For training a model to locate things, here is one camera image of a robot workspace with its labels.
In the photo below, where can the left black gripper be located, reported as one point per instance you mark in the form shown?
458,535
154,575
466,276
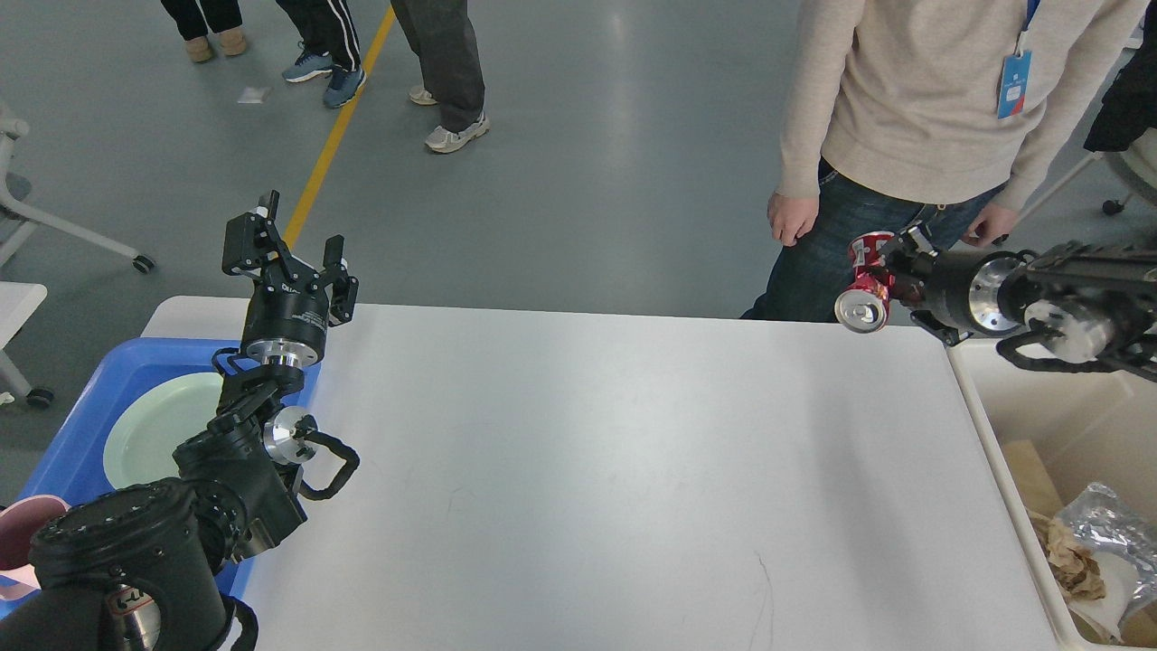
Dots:
288,318

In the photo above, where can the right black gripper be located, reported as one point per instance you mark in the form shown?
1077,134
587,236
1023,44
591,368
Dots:
962,294

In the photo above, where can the light green plate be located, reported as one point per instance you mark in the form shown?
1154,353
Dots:
154,425

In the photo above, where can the brown paper bag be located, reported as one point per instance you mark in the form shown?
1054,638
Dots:
1034,485

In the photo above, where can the silver foil bag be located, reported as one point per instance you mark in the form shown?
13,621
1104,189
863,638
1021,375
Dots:
1103,522

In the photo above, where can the brown paper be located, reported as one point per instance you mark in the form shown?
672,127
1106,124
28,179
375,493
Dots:
1072,564

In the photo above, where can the white paper cup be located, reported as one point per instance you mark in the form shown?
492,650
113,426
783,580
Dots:
1103,616

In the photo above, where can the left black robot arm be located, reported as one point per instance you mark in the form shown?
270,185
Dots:
82,616

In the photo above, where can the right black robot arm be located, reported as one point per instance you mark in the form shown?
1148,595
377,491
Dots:
1073,308

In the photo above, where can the person in beige sweater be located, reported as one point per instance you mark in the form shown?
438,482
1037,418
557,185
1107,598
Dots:
891,120

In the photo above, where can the person in striped trackpants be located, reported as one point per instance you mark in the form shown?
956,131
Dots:
329,45

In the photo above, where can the white plastic bin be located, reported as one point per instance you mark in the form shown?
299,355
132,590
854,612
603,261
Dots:
1086,428

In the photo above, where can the blue id badge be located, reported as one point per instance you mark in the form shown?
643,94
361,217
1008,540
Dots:
1015,73

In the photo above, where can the white office chair right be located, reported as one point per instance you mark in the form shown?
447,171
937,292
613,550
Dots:
1085,198

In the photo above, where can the person in tan boots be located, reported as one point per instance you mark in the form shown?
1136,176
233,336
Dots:
195,19

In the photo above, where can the yellow plate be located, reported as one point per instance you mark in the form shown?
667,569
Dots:
117,464

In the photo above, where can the person in grey trousers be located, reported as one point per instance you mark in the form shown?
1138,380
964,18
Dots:
442,36

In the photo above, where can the black jacket on chair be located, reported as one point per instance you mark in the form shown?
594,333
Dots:
1129,105

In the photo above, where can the blue plastic tray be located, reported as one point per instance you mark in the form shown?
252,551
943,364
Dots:
90,425

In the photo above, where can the pink mug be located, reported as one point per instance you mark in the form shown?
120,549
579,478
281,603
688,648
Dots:
20,522

